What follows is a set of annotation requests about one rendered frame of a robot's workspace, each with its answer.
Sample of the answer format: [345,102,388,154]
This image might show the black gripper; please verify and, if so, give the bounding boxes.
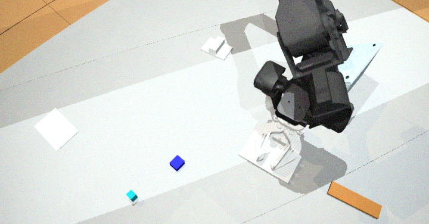
[253,60,352,133]

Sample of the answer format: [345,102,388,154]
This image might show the blue square block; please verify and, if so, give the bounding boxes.
[169,155,185,171]

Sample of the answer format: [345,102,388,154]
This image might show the orange flat bar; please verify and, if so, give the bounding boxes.
[327,181,382,219]

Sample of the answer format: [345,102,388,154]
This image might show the small cyan block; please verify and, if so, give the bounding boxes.
[126,190,138,202]

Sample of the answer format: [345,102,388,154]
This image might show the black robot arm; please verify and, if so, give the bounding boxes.
[275,0,353,127]

